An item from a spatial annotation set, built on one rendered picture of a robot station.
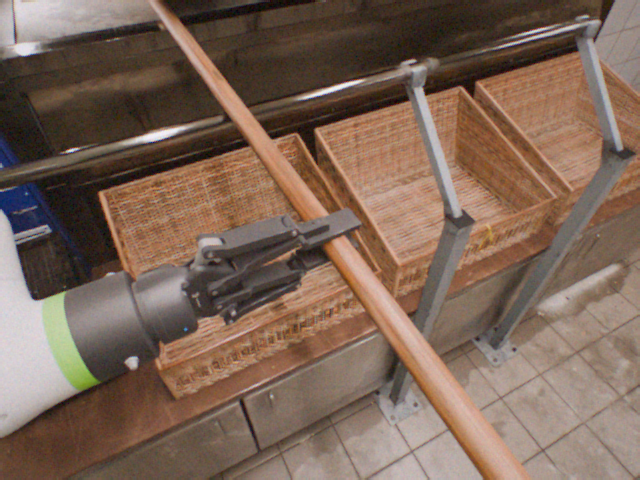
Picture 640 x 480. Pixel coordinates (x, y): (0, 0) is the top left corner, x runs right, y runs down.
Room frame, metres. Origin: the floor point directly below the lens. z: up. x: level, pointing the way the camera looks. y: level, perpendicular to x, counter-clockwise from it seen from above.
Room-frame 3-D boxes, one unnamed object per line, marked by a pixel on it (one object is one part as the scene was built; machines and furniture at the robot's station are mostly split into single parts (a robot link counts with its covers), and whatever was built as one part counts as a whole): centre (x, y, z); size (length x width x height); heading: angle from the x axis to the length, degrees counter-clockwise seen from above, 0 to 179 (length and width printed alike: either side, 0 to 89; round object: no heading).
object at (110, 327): (0.21, 0.20, 1.19); 0.12 x 0.06 x 0.09; 28
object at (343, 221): (0.32, -0.01, 1.21); 0.07 x 0.03 x 0.01; 118
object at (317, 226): (0.31, 0.01, 1.22); 0.05 x 0.01 x 0.03; 118
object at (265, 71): (1.20, -0.19, 1.02); 1.79 x 0.11 x 0.19; 117
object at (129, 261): (0.70, 0.20, 0.72); 0.56 x 0.49 x 0.28; 118
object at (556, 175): (1.25, -0.87, 0.72); 0.56 x 0.49 x 0.28; 117
